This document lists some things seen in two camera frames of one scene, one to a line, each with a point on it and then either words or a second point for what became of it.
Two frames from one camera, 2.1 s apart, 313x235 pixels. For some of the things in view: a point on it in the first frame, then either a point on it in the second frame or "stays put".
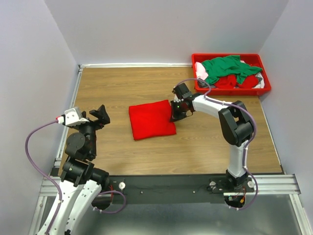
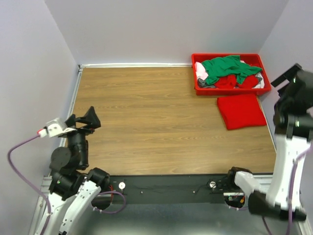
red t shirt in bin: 230,82 stays put
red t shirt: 151,119 -> 240,112
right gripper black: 174,116 -> 287,74
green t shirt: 228,65 stays put
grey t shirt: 202,84 stays put
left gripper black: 103,117 -> 91,118
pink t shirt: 200,71 stays put
